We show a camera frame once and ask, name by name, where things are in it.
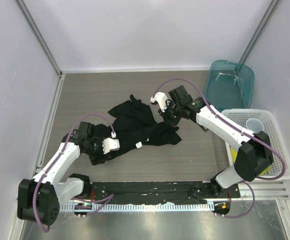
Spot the black t-shirt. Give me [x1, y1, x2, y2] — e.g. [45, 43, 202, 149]
[89, 95, 182, 165]

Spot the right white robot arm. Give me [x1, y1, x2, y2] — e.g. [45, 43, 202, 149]
[150, 85, 274, 198]

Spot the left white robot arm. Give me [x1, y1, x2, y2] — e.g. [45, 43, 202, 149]
[17, 121, 103, 233]

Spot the black brooch box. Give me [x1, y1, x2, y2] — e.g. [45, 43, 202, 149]
[200, 125, 209, 132]

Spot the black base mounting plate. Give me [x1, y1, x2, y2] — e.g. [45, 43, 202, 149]
[83, 181, 241, 204]

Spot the teal transparent plastic bin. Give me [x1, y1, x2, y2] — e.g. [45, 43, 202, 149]
[204, 60, 255, 112]

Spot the white perforated plastic basket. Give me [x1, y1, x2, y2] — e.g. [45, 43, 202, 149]
[222, 108, 290, 180]

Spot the yellow dotted plate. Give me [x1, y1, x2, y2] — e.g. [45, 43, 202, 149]
[230, 147, 271, 176]

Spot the light blue mug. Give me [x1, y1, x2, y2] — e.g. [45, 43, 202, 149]
[246, 118, 264, 134]

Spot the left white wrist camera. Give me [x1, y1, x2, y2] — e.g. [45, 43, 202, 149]
[102, 137, 120, 154]

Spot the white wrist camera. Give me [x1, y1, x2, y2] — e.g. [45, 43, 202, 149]
[102, 137, 120, 154]
[150, 92, 168, 113]

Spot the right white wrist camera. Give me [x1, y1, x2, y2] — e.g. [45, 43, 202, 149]
[150, 92, 168, 113]

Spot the white slotted cable duct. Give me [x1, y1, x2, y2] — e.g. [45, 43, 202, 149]
[60, 201, 214, 214]

